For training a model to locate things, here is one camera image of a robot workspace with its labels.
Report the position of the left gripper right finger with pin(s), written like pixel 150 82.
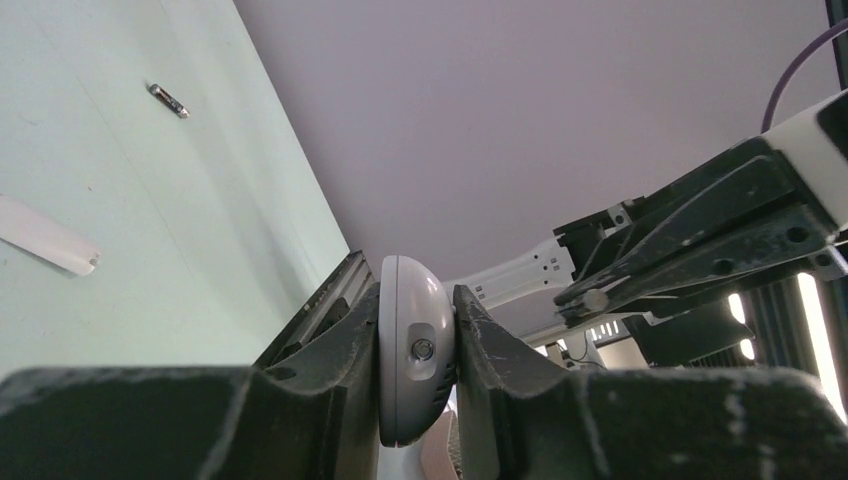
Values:
pixel 521 416

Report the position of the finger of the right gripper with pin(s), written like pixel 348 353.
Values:
pixel 713 199
pixel 659 263

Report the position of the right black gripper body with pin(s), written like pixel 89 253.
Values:
pixel 666 306

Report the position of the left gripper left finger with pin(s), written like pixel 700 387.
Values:
pixel 311 416

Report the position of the white remote control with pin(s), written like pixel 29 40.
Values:
pixel 416 350

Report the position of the aaa battery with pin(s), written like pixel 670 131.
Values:
pixel 593 301
pixel 168 100

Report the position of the white battery cover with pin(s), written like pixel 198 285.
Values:
pixel 37 234

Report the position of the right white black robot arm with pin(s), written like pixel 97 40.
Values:
pixel 815 141

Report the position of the right aluminium frame rail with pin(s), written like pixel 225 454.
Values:
pixel 328 305

